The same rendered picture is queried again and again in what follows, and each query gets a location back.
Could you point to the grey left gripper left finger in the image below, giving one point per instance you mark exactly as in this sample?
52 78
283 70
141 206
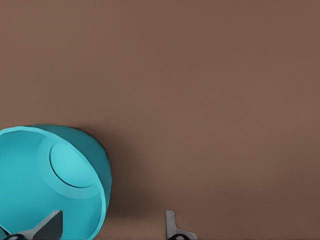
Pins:
47 226

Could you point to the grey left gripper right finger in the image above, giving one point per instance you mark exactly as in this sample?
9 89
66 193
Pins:
171 225

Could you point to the teal bowl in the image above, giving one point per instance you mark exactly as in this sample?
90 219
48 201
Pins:
30 170

